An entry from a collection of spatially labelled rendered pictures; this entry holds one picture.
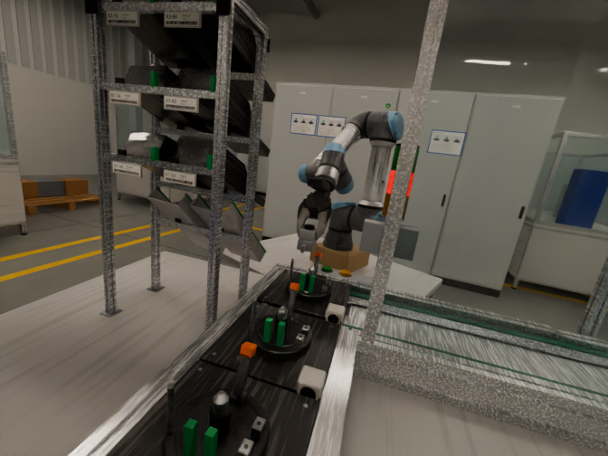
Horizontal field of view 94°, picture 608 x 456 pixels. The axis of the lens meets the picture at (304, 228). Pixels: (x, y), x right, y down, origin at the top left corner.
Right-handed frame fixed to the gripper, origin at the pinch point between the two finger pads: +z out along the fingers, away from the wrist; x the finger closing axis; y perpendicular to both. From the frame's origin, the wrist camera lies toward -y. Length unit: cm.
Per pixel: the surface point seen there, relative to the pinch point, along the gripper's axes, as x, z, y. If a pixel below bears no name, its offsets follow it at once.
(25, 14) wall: 824, -485, 186
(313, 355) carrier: -11.0, 31.5, -9.4
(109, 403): 24, 50, -15
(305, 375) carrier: -11.3, 35.5, -17.1
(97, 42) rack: 49, -16, -43
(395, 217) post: -22.0, 1.9, -20.2
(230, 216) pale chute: 20.5, 3.7, -8.7
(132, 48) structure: 708, -595, 323
